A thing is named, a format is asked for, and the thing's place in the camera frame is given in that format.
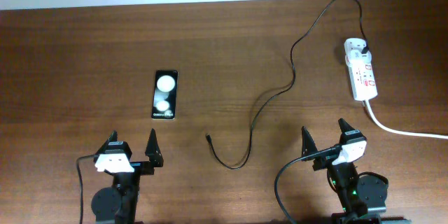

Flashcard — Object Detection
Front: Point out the white power strip cord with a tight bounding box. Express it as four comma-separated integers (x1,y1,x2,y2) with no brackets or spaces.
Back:
362,99,448,140

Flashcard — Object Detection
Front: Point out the white USB charger plug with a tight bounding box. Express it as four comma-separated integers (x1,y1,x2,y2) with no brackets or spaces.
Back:
344,38,372,63

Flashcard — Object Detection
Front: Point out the black USB charging cable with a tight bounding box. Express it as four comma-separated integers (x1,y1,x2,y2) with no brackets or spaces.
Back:
205,0,370,171

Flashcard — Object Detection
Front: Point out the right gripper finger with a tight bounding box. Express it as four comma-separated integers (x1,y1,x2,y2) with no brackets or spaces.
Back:
338,118,367,144
301,126,318,161

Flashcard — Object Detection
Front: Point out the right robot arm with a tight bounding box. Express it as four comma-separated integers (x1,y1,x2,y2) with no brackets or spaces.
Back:
301,118,411,224

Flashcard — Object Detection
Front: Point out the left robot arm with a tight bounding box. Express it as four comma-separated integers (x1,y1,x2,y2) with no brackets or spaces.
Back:
91,129,164,224

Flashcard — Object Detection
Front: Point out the black Samsung Galaxy smartphone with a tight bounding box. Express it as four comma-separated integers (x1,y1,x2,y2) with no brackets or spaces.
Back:
151,70,179,120

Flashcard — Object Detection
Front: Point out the white power strip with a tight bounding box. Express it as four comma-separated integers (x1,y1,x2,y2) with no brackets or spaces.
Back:
345,50,378,102

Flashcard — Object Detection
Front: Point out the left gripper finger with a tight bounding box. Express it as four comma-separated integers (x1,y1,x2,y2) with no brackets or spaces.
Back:
145,129,164,167
94,131,132,158

